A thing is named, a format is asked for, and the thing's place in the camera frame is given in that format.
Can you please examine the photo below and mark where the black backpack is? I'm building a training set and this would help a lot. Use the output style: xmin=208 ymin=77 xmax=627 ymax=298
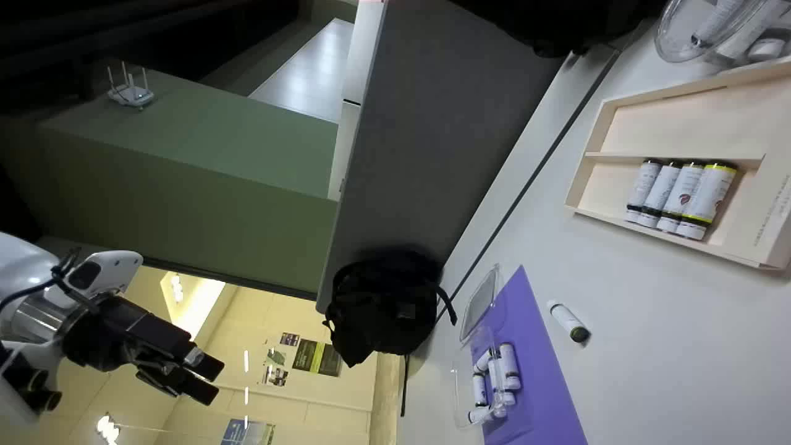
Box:
xmin=321 ymin=247 xmax=460 ymax=370

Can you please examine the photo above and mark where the green partition block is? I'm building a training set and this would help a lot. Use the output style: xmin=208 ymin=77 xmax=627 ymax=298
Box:
xmin=0 ymin=67 xmax=340 ymax=296

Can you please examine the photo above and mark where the white bottle with dark label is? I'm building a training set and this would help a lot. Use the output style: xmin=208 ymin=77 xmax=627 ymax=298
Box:
xmin=623 ymin=156 xmax=664 ymax=227
xmin=639 ymin=158 xmax=684 ymax=233

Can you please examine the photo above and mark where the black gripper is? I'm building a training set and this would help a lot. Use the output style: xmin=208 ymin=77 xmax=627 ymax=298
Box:
xmin=62 ymin=294 xmax=226 ymax=407

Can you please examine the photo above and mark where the small photo wall poster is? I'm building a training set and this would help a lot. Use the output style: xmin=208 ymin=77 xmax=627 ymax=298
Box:
xmin=261 ymin=363 xmax=291 ymax=391

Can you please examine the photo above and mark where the white bottle with yellow cap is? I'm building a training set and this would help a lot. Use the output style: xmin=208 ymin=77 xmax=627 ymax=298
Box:
xmin=675 ymin=160 xmax=742 ymax=242

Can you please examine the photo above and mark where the white wifi router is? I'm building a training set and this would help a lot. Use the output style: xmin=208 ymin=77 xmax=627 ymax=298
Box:
xmin=100 ymin=60 xmax=158 ymax=114

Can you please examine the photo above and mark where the purple mat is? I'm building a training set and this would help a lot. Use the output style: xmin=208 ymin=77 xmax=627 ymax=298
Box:
xmin=466 ymin=264 xmax=590 ymax=445

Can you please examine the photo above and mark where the wooden shelf tray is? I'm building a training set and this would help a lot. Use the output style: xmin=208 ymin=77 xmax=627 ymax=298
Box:
xmin=564 ymin=56 xmax=791 ymax=280

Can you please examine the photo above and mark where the blue wall poster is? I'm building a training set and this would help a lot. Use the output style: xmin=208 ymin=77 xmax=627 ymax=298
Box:
xmin=218 ymin=415 xmax=277 ymax=445

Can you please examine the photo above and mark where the small white bottle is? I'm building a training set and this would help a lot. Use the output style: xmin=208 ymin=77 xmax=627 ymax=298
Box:
xmin=490 ymin=342 xmax=523 ymax=396
xmin=470 ymin=349 xmax=493 ymax=407
xmin=465 ymin=387 xmax=516 ymax=427

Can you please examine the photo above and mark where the dark green wall poster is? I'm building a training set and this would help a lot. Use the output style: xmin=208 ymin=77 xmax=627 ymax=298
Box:
xmin=288 ymin=336 xmax=342 ymax=380

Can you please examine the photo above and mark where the grey partition panel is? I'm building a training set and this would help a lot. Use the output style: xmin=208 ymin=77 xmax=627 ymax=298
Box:
xmin=317 ymin=0 xmax=571 ymax=312

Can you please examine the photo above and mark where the white bottle with black cap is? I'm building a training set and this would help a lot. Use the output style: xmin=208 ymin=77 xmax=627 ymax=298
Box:
xmin=545 ymin=298 xmax=593 ymax=345

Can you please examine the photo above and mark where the white round fan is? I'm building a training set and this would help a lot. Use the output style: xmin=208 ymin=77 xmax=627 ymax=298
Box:
xmin=653 ymin=0 xmax=791 ymax=67

